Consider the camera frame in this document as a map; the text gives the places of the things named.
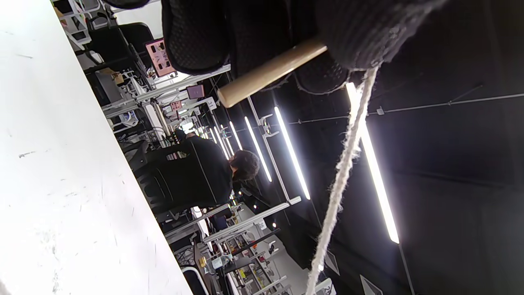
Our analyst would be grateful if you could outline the white ceiling strip light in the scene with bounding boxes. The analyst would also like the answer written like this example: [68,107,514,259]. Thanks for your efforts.
[346,82,400,245]
[229,121,243,151]
[244,116,273,182]
[274,107,311,200]

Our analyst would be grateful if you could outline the clear water bottle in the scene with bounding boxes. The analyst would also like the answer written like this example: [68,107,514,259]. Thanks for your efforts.
[209,254,232,270]

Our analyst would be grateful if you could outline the grey ceiling conduit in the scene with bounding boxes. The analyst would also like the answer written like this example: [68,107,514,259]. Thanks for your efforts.
[287,93,524,125]

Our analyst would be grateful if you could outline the aluminium frame post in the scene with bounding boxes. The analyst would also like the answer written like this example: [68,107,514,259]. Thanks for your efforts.
[203,196,302,243]

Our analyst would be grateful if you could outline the monitor with pink screen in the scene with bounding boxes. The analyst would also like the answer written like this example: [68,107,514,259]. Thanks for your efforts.
[145,38,177,77]

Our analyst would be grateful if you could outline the black mesh office chair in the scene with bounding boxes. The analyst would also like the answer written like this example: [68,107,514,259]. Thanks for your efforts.
[127,141,230,214]

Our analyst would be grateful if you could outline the cream rope with wooden needle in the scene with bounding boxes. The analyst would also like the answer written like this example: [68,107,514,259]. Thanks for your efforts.
[217,38,379,295]

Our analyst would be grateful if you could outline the person's left hand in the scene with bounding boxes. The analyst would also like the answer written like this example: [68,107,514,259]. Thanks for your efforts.
[162,0,447,95]

